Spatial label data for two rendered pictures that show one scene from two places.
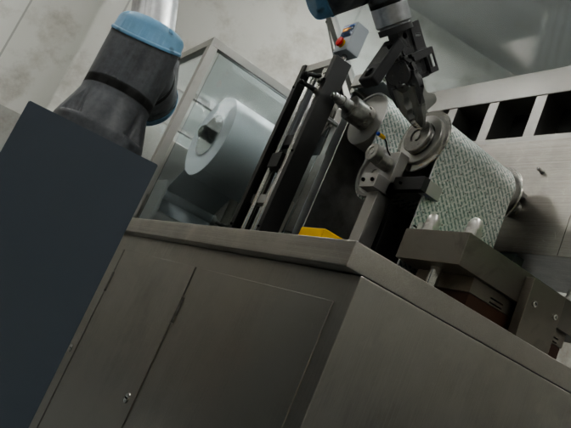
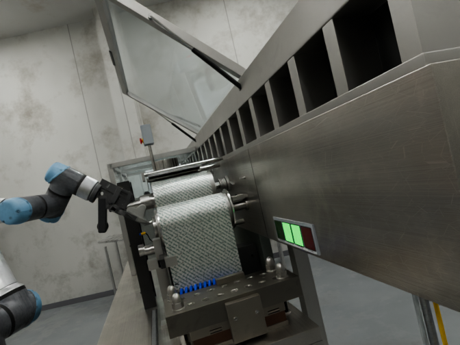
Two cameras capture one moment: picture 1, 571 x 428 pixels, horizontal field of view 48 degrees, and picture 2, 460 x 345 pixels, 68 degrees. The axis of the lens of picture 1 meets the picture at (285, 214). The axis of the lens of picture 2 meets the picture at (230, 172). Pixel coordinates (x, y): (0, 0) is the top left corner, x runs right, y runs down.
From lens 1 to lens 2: 1.05 m
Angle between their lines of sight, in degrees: 19
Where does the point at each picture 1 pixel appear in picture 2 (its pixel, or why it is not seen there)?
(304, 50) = not seen: hidden behind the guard
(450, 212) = (194, 257)
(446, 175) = (176, 243)
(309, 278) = not seen: outside the picture
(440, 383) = not seen: outside the picture
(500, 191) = (219, 218)
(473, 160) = (188, 220)
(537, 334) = (250, 330)
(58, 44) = (115, 143)
